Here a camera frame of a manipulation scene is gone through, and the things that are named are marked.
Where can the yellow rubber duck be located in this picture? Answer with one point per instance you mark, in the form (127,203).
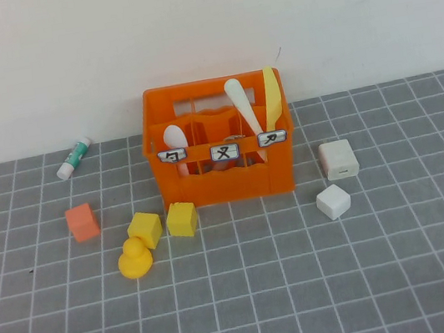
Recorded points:
(135,260)

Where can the yellow foam cube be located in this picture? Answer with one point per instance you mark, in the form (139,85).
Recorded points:
(182,221)
(145,227)

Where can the white plastic knife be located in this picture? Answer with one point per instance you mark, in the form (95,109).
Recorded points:
(242,104)

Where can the white USB charger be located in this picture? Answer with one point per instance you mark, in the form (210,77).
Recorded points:
(338,158)

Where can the white green glue stick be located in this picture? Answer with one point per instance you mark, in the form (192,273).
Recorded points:
(73,158)

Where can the white foam cube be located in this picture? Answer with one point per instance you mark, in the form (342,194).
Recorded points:
(334,201)

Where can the pink plastic spoon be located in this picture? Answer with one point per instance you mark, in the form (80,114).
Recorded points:
(175,136)

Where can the orange plastic cutlery holder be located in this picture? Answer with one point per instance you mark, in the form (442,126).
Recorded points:
(225,187)

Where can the orange foam cube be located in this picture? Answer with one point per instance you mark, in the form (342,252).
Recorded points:
(83,222)

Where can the yellow plastic knife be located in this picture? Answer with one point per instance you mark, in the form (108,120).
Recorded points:
(272,95)

